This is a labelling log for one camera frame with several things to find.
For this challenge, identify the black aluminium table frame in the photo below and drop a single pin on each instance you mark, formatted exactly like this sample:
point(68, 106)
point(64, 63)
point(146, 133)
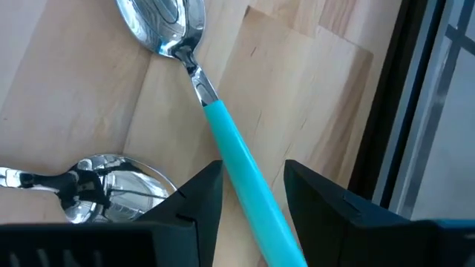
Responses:
point(393, 92)

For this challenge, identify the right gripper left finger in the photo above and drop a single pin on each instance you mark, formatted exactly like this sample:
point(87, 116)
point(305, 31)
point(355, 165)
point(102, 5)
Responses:
point(204, 207)

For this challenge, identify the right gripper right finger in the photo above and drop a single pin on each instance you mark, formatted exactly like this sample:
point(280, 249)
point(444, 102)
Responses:
point(319, 207)

